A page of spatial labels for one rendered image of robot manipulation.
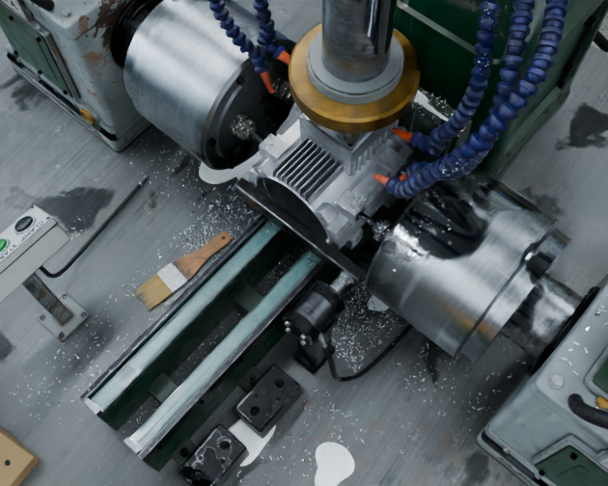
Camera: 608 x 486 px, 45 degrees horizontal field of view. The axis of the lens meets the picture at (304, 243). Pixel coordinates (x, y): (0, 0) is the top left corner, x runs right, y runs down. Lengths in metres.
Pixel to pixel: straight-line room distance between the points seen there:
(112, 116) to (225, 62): 0.36
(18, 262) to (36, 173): 0.43
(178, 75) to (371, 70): 0.34
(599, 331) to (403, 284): 0.26
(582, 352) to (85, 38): 0.89
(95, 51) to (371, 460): 0.82
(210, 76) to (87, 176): 0.46
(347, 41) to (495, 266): 0.35
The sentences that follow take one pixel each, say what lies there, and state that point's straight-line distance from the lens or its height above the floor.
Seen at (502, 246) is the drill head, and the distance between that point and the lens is 0.99.
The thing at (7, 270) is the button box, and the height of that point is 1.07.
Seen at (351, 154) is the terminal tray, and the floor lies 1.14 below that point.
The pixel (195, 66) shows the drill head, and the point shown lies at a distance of 1.15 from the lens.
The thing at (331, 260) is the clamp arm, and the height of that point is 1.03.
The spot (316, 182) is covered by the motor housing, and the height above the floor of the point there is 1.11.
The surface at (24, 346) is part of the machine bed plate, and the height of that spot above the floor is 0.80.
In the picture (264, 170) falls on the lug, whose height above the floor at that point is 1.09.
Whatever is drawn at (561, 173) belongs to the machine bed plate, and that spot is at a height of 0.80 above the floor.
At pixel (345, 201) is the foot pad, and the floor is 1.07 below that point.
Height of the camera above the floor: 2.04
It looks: 65 degrees down
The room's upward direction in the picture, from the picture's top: 2 degrees counter-clockwise
